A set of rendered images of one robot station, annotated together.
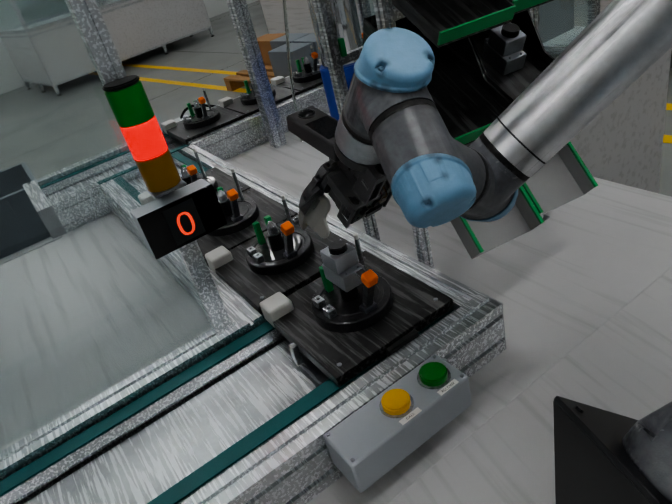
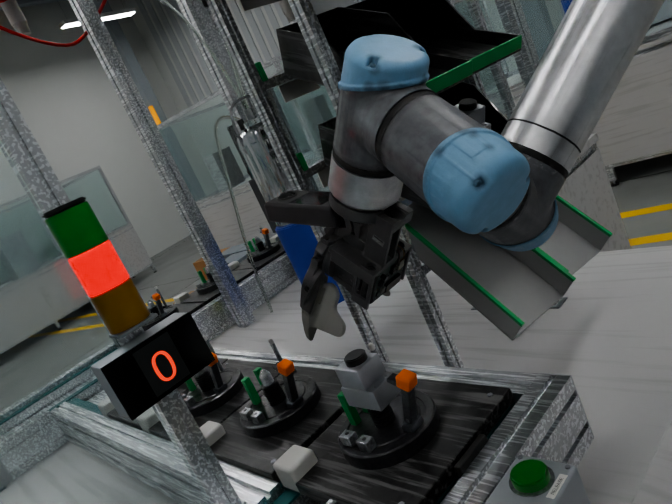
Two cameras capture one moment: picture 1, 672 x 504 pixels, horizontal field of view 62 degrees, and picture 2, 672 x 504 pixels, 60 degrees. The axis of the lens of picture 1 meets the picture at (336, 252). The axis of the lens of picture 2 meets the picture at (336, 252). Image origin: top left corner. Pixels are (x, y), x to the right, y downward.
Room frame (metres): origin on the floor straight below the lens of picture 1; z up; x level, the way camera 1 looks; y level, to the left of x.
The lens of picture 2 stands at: (0.08, 0.10, 1.40)
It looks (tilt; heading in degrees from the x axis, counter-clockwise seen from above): 14 degrees down; 349
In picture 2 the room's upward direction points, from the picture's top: 25 degrees counter-clockwise
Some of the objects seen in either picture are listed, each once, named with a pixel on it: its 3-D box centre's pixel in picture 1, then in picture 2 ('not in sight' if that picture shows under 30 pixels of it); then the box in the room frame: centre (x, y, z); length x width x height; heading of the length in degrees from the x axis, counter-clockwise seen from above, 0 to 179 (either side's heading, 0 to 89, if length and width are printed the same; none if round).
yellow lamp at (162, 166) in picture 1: (158, 169); (120, 305); (0.79, 0.22, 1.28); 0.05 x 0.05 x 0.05
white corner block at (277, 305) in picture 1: (277, 309); (297, 468); (0.81, 0.13, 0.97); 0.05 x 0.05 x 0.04; 27
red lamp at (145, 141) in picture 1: (144, 137); (99, 268); (0.79, 0.22, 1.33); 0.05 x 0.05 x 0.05
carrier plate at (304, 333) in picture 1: (353, 309); (393, 438); (0.77, 0.00, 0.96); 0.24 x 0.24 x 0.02; 27
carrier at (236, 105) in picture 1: (255, 87); (210, 275); (2.20, 0.14, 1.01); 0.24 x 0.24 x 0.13; 27
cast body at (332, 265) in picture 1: (338, 260); (359, 376); (0.78, 0.00, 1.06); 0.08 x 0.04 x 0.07; 27
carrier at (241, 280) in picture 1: (274, 237); (271, 389); (1.00, 0.11, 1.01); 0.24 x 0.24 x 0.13; 27
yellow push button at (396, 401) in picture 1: (396, 403); not in sight; (0.54, -0.03, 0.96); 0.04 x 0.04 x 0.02
